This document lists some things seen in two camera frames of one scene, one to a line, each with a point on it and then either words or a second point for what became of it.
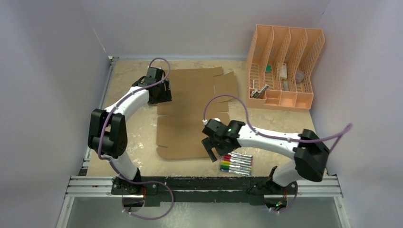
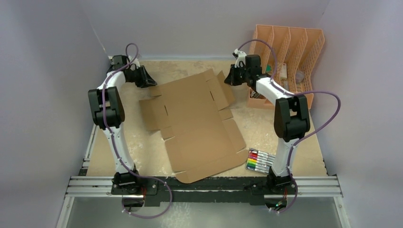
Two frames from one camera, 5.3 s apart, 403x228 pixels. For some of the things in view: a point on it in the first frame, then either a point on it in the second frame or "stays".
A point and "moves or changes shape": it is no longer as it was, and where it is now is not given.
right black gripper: (214, 143) → (236, 75)
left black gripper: (166, 96) → (146, 80)
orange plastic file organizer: (278, 67) stays
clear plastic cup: (299, 76) stays
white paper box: (283, 73) stays
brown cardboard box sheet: (197, 95) moves or changes shape
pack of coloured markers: (237, 163) → (259, 161)
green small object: (268, 69) stays
